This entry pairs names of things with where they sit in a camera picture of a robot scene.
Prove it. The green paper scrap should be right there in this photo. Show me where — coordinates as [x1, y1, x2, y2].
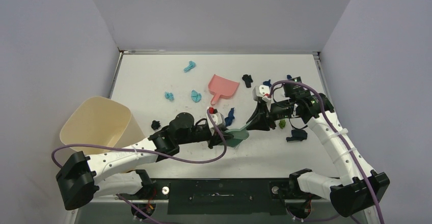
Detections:
[278, 119, 286, 129]

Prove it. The green hand brush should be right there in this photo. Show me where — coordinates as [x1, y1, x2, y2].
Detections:
[224, 123, 250, 148]

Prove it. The dark blue paper scrap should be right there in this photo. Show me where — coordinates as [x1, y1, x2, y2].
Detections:
[225, 107, 235, 126]

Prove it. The black paper scrap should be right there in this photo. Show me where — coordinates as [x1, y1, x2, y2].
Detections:
[151, 120, 161, 130]
[242, 74, 253, 88]
[286, 129, 308, 142]

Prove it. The pink plastic dustpan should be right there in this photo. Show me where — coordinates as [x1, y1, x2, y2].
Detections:
[207, 74, 239, 106]

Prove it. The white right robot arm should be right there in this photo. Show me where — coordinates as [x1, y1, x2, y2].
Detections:
[246, 77, 390, 217]

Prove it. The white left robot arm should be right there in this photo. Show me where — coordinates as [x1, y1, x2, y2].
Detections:
[51, 110, 234, 210]

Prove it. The teal paper scrap middle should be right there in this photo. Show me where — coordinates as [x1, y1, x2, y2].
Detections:
[191, 90, 202, 103]

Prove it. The teal paper scrap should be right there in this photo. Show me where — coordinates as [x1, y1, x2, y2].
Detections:
[191, 90, 202, 103]
[183, 61, 196, 73]
[164, 92, 175, 101]

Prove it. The small dark blue scrap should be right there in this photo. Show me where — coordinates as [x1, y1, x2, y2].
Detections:
[262, 79, 272, 88]

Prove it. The black paper scrap top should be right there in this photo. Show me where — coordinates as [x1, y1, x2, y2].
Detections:
[242, 74, 253, 88]

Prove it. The teal paper scrap left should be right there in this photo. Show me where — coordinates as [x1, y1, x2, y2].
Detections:
[164, 92, 175, 101]

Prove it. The teal paper scrap top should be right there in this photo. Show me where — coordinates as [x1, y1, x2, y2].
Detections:
[183, 61, 196, 73]

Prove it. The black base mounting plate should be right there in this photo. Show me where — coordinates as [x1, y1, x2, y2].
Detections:
[118, 178, 322, 216]

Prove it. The beige waste bin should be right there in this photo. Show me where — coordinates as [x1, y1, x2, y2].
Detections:
[60, 96, 145, 148]

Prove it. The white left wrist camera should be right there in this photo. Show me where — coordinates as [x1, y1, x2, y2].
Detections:
[205, 107, 226, 131]

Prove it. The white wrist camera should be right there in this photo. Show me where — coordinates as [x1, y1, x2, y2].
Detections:
[205, 107, 226, 131]
[252, 85, 271, 103]

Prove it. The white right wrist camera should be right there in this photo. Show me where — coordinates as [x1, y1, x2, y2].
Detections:
[252, 85, 271, 103]

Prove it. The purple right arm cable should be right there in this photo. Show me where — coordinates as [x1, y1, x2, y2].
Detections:
[268, 80, 386, 224]

